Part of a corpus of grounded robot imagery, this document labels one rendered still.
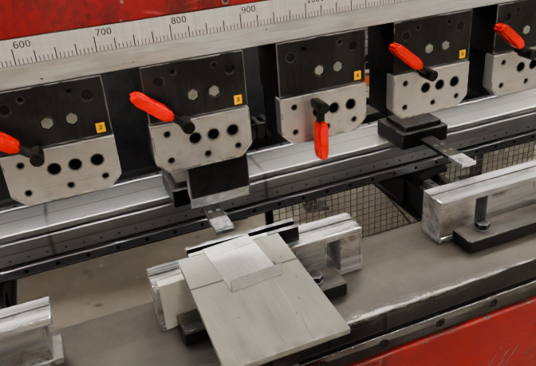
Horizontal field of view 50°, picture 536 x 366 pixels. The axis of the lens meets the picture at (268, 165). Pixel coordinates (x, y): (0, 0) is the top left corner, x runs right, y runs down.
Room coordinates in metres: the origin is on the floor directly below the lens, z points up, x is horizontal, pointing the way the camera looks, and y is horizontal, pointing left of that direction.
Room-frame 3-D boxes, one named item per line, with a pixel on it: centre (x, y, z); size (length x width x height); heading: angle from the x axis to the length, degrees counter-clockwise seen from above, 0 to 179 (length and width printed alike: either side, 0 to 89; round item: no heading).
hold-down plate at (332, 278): (0.79, 0.03, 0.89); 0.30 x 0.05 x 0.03; 109
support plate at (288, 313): (0.69, 0.03, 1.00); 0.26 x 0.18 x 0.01; 19
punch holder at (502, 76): (1.02, -0.46, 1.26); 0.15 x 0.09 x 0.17; 109
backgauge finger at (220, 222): (0.98, 0.13, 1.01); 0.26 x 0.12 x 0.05; 19
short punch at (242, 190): (0.83, 0.08, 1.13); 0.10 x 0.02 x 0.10; 109
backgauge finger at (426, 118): (1.15, -0.37, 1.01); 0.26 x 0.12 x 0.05; 19
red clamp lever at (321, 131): (0.82, -0.08, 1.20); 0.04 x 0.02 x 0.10; 19
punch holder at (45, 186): (0.75, 0.29, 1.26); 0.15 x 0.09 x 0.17; 109
